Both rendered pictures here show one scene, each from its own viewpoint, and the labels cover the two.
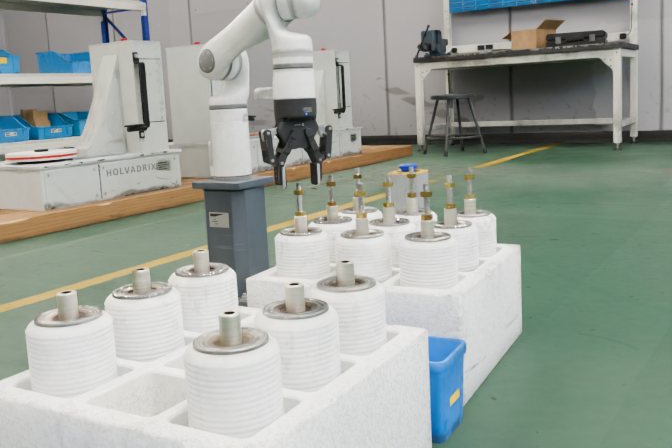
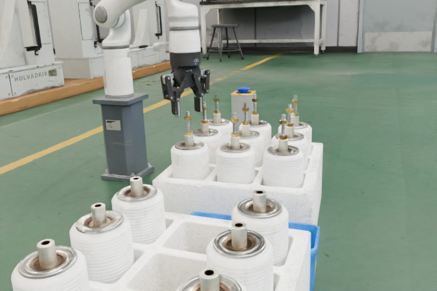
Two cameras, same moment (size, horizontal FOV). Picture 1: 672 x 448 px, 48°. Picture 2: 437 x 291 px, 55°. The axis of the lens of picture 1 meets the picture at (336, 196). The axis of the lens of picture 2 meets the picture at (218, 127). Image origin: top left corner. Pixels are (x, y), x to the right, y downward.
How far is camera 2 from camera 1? 0.36 m
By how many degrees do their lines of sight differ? 12
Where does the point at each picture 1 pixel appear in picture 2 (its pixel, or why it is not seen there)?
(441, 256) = (296, 165)
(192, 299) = (134, 219)
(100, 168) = (10, 76)
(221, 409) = not seen: outside the picture
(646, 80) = (330, 17)
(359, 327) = (275, 243)
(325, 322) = (268, 256)
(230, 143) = (119, 73)
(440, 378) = (312, 259)
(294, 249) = (187, 159)
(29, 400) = not seen: outside the picture
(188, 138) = (66, 53)
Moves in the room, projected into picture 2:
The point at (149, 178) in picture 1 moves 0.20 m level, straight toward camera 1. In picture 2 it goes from (43, 81) to (45, 85)
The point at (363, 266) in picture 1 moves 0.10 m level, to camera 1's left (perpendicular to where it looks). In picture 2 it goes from (238, 171) to (197, 176)
